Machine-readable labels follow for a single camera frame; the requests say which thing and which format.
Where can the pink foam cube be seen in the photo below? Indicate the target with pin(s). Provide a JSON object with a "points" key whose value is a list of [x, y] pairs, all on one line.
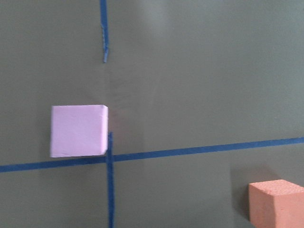
{"points": [[78, 130]]}

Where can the orange foam cube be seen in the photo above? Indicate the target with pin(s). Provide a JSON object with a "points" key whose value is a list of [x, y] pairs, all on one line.
{"points": [[276, 204]]}

